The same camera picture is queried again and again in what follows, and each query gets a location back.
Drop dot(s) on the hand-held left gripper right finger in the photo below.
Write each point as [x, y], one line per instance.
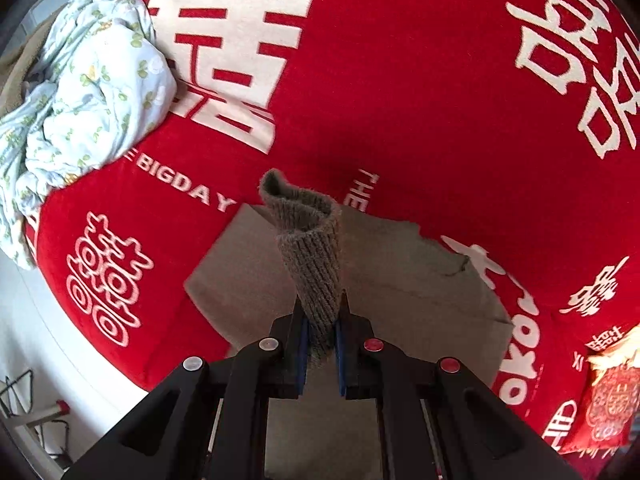
[341, 360]

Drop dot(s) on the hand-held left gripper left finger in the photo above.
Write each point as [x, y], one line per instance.
[301, 356]

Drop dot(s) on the metal frame stand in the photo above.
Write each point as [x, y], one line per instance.
[35, 417]

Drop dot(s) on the red printed blanket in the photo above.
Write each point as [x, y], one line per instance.
[400, 85]

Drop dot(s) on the pale floral quilt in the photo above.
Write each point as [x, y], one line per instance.
[100, 85]

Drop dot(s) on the beige cloth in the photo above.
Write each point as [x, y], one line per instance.
[20, 65]

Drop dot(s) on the small red embroidered pouch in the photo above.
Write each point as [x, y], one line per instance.
[610, 400]

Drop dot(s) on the grey knit garment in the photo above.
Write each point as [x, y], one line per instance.
[400, 280]

